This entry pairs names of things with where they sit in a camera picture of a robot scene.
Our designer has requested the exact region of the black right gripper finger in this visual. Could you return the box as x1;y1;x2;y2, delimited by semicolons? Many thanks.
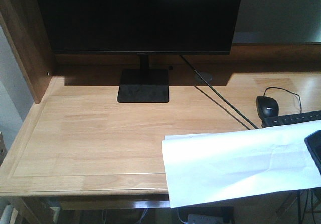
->
304;130;321;171

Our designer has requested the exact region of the white paper sheet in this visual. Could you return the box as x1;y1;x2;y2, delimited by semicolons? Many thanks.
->
162;121;320;208

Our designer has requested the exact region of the wooden desk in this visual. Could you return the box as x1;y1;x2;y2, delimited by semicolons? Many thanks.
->
1;0;320;208

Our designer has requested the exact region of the black keyboard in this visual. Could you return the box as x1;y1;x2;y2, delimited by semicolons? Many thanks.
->
262;110;321;128

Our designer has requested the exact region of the black computer mouse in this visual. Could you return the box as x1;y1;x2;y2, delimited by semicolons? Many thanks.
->
256;96;279;120

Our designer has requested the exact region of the white power strip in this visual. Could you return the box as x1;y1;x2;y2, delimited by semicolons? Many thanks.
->
188;214;223;224

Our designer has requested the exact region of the black computer monitor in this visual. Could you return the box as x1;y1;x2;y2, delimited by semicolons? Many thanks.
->
37;0;241;103

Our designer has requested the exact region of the thin black mouse cable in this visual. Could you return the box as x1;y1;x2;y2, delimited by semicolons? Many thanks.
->
263;87;302;114

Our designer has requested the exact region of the black monitor cable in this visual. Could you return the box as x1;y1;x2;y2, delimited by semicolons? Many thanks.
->
179;55;259;130

